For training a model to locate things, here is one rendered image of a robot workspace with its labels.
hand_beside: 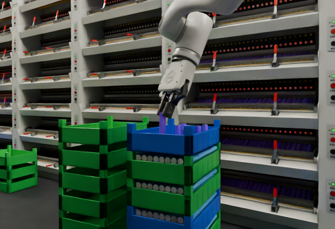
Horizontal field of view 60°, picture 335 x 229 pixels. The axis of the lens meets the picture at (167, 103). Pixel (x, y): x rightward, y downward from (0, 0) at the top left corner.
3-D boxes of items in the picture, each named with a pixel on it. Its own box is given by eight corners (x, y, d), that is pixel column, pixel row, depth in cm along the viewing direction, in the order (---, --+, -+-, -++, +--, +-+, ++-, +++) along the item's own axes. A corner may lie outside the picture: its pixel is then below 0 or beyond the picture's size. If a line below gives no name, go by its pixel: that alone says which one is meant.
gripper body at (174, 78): (166, 57, 90) (153, 89, 87) (186, 52, 82) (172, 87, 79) (183, 68, 94) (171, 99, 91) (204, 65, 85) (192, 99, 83)
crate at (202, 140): (191, 156, 76) (191, 126, 76) (126, 150, 85) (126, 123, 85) (221, 142, 103) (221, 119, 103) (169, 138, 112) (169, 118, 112)
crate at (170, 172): (191, 186, 76) (191, 156, 76) (126, 177, 85) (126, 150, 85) (221, 164, 103) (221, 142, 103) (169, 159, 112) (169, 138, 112)
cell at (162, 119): (163, 135, 82) (164, 112, 82) (158, 134, 83) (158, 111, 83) (166, 134, 84) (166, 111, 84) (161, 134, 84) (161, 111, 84)
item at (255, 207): (318, 233, 108) (317, 202, 104) (179, 201, 142) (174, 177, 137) (324, 199, 124) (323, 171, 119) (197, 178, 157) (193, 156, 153)
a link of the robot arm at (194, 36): (178, 43, 83) (205, 57, 85) (193, 4, 86) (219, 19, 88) (168, 51, 91) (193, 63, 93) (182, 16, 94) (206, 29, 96)
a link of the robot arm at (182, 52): (168, 50, 90) (164, 58, 89) (186, 45, 83) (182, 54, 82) (187, 63, 94) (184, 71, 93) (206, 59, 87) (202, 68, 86)
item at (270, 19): (319, 25, 107) (318, -15, 103) (179, 43, 141) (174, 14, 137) (324, 18, 123) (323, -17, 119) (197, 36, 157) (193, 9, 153)
